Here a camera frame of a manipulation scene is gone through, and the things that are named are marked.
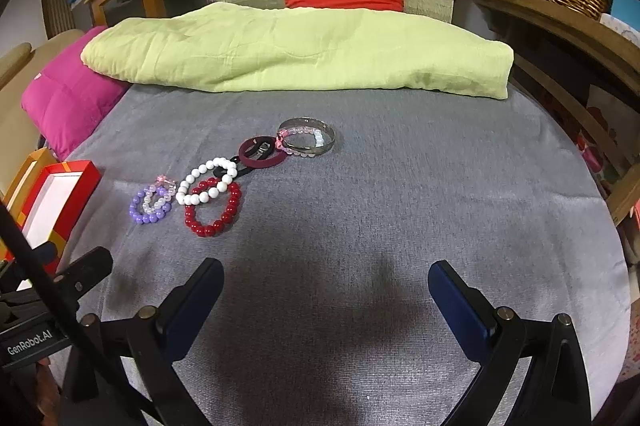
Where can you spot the grey bed cover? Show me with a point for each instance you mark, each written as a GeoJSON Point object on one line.
{"type": "Point", "coordinates": [325, 316]}

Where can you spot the wooden shelf rail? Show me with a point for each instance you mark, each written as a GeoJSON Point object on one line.
{"type": "Point", "coordinates": [565, 53]}

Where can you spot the beige sofa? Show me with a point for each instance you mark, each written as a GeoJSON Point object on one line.
{"type": "Point", "coordinates": [19, 66]}

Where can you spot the maroon ring bangle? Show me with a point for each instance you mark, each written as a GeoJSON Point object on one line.
{"type": "Point", "coordinates": [261, 152]}

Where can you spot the magenta pillow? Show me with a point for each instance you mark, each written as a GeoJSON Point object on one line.
{"type": "Point", "coordinates": [67, 101]}

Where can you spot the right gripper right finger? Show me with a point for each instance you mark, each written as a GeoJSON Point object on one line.
{"type": "Point", "coordinates": [486, 339]}

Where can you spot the red white gift box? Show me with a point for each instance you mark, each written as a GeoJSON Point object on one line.
{"type": "Point", "coordinates": [54, 205]}

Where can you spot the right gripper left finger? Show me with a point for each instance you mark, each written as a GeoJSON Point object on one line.
{"type": "Point", "coordinates": [159, 337]}

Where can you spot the light green folded blanket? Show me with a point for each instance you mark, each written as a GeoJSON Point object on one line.
{"type": "Point", "coordinates": [230, 48]}

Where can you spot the orange box lid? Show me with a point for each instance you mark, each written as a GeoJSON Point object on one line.
{"type": "Point", "coordinates": [24, 181]}

